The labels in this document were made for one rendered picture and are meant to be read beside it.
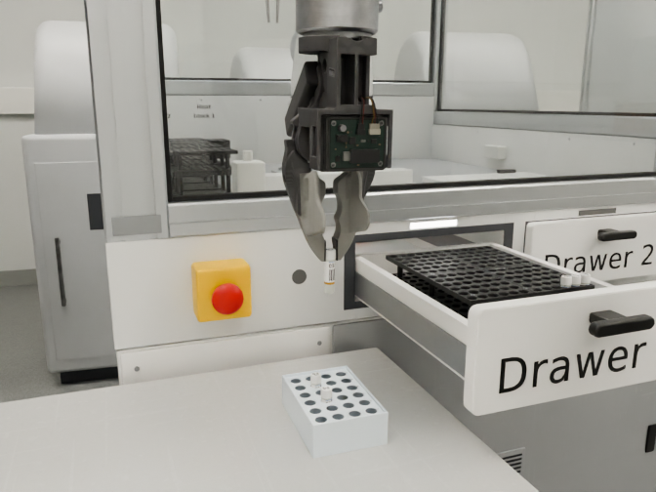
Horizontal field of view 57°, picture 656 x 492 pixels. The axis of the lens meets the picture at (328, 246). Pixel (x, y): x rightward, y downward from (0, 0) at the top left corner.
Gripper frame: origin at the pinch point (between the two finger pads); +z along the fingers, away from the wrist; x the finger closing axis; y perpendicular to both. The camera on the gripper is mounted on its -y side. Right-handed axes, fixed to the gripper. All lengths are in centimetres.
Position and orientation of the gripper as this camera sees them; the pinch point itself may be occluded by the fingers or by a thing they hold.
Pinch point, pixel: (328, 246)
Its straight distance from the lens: 61.8
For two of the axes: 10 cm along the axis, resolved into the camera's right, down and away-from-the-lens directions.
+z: -0.1, 9.7, 2.4
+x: 9.5, -0.7, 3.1
